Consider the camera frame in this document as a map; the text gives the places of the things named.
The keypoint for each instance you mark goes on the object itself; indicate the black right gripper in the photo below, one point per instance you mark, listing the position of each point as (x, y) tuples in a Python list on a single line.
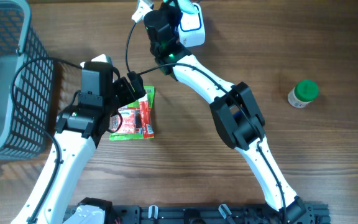
[(175, 15)]

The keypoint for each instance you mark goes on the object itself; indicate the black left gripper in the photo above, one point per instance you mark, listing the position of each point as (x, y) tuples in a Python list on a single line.
[(128, 94)]

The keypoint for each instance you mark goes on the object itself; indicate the green snack bag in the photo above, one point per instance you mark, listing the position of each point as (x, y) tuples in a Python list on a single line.
[(137, 123)]

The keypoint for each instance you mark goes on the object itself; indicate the red tube packet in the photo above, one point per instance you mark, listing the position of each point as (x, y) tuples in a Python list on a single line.
[(147, 129)]

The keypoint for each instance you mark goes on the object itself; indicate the green lid spice jar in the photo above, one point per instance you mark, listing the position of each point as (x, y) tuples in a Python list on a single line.
[(303, 93)]

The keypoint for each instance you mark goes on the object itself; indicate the pale green wipes packet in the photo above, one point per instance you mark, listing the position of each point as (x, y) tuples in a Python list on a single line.
[(185, 6)]

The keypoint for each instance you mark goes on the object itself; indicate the white red tissue packet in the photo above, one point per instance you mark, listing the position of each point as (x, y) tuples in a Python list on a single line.
[(124, 124)]

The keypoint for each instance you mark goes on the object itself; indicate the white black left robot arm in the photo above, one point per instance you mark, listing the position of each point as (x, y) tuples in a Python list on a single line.
[(79, 129)]

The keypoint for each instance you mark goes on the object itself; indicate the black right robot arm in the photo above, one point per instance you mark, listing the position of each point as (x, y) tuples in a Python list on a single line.
[(236, 114)]

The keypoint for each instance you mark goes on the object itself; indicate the white barcode scanner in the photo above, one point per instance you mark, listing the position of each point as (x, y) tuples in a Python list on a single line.
[(191, 29)]

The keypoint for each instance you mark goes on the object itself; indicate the grey plastic basket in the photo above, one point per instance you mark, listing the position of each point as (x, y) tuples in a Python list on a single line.
[(22, 90)]

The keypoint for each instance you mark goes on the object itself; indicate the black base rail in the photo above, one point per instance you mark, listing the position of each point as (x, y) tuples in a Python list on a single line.
[(256, 213)]

